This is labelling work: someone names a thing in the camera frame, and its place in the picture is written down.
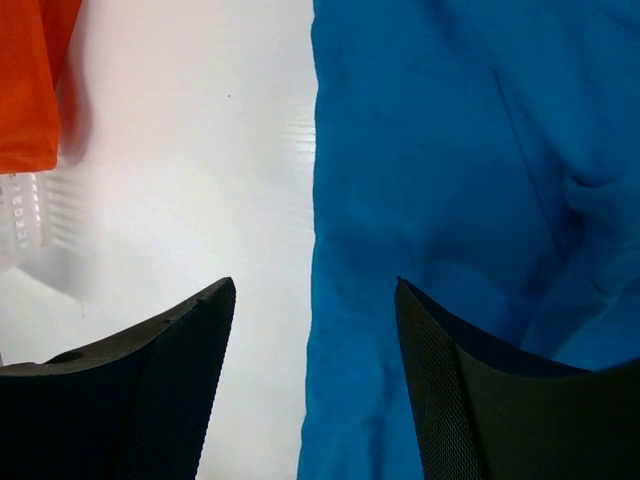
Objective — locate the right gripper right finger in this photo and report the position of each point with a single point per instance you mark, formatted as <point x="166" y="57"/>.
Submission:
<point x="485" y="409"/>

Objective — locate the white plastic basket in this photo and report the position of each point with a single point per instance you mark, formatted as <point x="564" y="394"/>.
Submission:
<point x="39" y="211"/>

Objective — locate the orange t shirt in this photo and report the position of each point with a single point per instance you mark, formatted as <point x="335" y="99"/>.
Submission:
<point x="35" y="37"/>

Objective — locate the blue t shirt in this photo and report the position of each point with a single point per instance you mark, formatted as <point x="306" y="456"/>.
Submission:
<point x="487" y="152"/>

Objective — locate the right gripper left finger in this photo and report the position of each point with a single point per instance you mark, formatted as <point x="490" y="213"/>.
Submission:
<point x="134" y="405"/>

